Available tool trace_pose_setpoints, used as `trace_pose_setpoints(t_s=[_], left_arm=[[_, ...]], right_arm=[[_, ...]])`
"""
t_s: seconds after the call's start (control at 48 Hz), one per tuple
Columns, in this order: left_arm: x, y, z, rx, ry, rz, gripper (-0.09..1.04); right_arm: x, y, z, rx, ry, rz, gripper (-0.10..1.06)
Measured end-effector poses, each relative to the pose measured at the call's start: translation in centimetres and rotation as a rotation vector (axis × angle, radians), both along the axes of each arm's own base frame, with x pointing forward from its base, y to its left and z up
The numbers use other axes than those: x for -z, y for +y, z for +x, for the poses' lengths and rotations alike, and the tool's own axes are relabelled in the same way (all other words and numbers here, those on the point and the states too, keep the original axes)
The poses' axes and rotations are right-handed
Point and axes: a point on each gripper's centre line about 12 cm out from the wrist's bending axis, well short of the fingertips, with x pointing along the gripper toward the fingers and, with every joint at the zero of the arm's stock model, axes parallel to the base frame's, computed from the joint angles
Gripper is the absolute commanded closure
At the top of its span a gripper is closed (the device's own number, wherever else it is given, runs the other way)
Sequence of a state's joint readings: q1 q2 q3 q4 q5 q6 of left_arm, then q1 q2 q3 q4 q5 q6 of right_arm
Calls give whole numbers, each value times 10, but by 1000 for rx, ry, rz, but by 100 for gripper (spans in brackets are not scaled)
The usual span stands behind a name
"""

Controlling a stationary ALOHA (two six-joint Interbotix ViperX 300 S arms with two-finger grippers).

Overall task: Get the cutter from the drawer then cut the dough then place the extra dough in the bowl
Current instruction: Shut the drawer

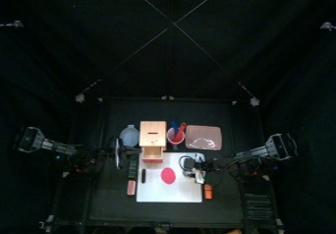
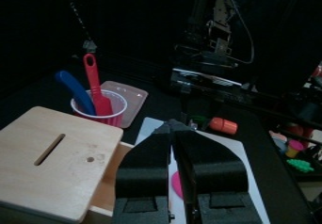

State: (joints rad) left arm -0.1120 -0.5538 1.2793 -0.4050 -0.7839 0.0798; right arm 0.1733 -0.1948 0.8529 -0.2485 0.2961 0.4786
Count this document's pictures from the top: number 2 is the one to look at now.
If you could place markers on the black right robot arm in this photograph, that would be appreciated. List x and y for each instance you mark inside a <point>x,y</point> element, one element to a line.
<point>214,45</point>

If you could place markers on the yellow tub with pink lid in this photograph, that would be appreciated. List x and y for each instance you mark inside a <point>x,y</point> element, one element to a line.
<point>294,147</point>

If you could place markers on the pink flat dough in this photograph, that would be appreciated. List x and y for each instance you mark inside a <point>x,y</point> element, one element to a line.
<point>177,184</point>

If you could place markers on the orange dough tub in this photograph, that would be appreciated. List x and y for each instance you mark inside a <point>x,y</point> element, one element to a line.
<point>223,125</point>

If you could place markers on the green bumpy toy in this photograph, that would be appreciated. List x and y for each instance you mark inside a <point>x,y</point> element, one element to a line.
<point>300,165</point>

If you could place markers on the wooden drawer box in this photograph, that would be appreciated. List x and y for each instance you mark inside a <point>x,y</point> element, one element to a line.
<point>54,162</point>

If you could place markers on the red plastic spatula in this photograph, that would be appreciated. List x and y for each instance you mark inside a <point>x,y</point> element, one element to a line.
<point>96,92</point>

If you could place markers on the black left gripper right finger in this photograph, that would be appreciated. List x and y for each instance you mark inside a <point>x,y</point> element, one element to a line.
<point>218,171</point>

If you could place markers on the blue plastic utensil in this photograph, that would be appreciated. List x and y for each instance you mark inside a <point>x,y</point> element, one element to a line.
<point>78,91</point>

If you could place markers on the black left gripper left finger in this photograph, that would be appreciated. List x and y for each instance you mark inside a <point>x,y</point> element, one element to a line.
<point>141,171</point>

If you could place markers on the red plastic cup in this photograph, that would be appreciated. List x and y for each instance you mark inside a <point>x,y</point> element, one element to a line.
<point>110,116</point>

